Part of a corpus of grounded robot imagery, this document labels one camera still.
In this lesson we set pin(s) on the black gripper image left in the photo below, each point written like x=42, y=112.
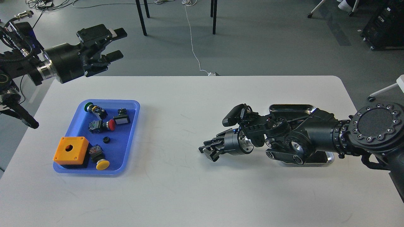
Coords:
x=67, y=62

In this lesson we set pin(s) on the green push button switch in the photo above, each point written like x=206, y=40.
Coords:
x=96, y=110

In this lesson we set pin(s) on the blue plastic tray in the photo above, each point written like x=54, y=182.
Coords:
x=118, y=150

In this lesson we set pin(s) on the yellow push button switch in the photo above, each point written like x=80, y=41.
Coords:
x=98, y=157

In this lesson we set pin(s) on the orange button enclosure box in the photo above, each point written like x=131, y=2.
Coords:
x=72, y=151

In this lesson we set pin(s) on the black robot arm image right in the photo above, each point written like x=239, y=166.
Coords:
x=293, y=133

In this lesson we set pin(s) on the silver metal tray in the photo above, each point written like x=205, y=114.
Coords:
x=292, y=111

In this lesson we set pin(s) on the red push button switch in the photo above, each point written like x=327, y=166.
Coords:
x=98, y=126

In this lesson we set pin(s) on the black angled table leg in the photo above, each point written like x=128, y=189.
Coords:
x=140, y=13

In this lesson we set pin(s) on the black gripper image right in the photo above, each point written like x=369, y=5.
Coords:
x=230, y=141

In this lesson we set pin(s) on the small black contact block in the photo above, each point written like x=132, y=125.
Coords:
x=122, y=111

